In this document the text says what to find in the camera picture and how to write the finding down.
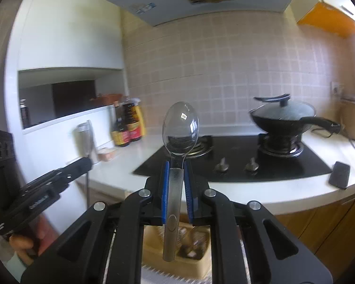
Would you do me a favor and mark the wooden base cabinet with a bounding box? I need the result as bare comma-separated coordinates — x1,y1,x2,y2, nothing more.
77,180,355,284

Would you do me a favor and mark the orange wall cabinet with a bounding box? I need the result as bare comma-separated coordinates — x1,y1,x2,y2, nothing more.
288,0,355,39

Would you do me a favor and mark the black smartphone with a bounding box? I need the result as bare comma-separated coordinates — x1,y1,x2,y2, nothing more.
328,161,350,190

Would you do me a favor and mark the person's left forearm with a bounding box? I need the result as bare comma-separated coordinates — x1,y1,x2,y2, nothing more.
1,254,27,281

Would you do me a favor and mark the small pink container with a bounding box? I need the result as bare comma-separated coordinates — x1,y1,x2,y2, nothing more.
97,147,116,162

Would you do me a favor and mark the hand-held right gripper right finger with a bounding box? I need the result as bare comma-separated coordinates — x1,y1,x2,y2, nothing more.
183,161,333,284

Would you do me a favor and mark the dark pump bottle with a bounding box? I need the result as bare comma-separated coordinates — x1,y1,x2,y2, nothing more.
19,99,28,127

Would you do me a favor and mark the beige rice cooker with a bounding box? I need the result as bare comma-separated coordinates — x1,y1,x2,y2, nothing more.
340,92,355,142

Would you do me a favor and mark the grey wok lid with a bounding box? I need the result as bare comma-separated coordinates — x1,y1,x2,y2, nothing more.
250,94,316,120

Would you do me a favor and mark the white wall socket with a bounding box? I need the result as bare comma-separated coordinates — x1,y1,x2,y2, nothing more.
331,81,345,97

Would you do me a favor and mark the dark soy sauce bottle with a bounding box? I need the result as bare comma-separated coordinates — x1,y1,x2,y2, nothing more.
111,102,131,147

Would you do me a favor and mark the black wok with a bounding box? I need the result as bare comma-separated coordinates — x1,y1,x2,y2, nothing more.
248,109,341,135

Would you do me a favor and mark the brown wicker basket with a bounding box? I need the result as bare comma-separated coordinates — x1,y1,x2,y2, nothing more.
89,93,122,105

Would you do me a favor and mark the silver spoon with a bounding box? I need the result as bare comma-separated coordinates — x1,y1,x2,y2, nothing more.
162,101,200,262

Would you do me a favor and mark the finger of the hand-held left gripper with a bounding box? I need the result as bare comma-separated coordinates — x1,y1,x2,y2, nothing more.
19,157,93,197

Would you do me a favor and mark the red label sauce bottle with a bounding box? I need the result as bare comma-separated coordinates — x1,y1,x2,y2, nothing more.
123,96,142,142

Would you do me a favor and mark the silver thermos flask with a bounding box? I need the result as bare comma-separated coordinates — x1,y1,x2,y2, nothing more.
75,122,93,157

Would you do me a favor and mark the dark wooden cabinet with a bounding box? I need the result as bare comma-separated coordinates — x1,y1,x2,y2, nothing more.
52,78,97,119

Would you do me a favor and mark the beige plastic utensil basket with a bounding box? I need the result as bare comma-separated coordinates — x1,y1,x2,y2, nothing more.
142,225,212,280

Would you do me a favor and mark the black glass gas stove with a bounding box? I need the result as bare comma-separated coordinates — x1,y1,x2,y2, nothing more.
133,134,333,183

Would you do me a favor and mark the yellow bottle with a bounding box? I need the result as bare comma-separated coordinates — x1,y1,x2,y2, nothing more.
134,98,147,137

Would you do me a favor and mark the black burner grate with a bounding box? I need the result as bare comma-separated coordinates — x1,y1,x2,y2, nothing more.
258,133,304,158
163,135,213,158

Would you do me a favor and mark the person's left hand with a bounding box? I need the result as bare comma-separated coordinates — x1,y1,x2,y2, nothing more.
9,213,48,265

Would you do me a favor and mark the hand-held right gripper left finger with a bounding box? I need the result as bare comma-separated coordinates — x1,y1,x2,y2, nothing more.
21,160,170,284

